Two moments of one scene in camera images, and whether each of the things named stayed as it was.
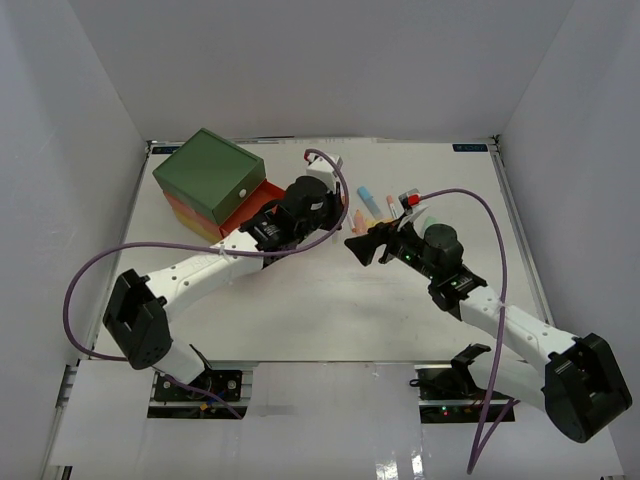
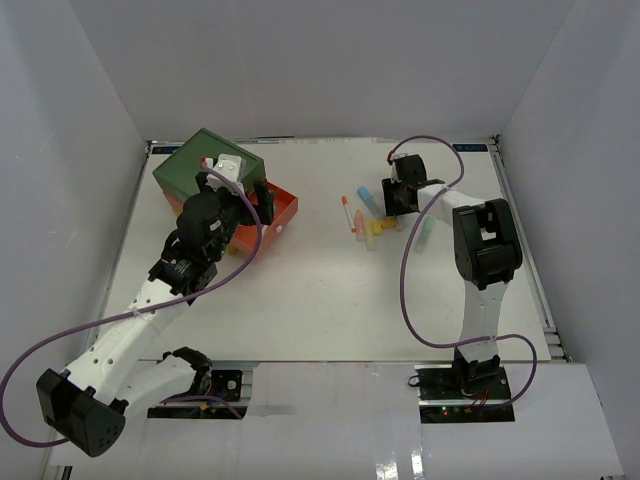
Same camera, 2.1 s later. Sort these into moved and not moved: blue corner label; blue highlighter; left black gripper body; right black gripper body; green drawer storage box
Moved: left black gripper body; right black gripper body
Not moved: blue corner label; blue highlighter; green drawer storage box
